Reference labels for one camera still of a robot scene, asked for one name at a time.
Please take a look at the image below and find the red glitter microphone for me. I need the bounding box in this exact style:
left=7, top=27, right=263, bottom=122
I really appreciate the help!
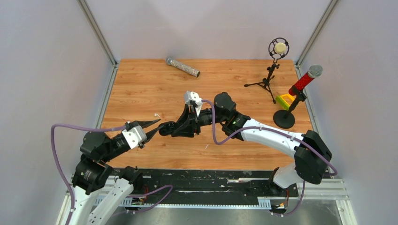
left=288, top=64, right=323, bottom=96

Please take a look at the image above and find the black earbuds charging case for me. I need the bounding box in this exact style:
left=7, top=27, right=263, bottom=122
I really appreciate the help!
left=159, top=121, right=176, bottom=136

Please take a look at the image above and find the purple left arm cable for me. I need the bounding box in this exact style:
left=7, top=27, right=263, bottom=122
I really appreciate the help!
left=50, top=123, right=128, bottom=225

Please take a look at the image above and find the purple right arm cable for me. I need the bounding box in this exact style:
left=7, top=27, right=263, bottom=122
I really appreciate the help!
left=201, top=99, right=338, bottom=217

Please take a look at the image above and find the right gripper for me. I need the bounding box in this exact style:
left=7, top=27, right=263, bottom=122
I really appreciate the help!
left=170, top=105, right=226, bottom=138

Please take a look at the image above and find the black round-base microphone stand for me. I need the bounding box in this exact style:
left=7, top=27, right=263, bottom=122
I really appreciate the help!
left=273, top=91, right=307, bottom=129

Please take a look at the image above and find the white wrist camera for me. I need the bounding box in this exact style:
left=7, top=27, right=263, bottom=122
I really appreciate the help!
left=122, top=125, right=146, bottom=149
left=184, top=91, right=203, bottom=116

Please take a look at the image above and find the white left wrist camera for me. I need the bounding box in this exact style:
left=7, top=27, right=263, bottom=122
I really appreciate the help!
left=122, top=125, right=146, bottom=149

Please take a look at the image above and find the silver glitter microphone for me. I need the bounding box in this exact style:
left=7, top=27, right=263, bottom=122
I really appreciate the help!
left=165, top=57, right=200, bottom=77

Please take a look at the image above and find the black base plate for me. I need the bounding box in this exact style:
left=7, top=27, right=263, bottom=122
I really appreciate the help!
left=131, top=169, right=300, bottom=206

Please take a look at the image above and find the black tripod microphone stand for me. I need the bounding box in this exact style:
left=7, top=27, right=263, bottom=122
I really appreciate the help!
left=244, top=37, right=290, bottom=104

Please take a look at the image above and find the yellow green toy block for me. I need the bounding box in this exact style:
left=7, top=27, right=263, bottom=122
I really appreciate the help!
left=275, top=93, right=295, bottom=110

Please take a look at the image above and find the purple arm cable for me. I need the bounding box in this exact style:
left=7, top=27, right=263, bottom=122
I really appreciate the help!
left=201, top=99, right=338, bottom=217
left=50, top=123, right=128, bottom=225

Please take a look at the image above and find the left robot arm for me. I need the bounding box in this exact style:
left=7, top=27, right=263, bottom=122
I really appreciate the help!
left=62, top=120, right=161, bottom=225

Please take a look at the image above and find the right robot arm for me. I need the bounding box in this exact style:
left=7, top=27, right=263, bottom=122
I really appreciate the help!
left=160, top=91, right=332, bottom=196

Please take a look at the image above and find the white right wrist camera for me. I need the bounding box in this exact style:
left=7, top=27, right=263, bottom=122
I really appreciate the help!
left=184, top=91, right=203, bottom=116

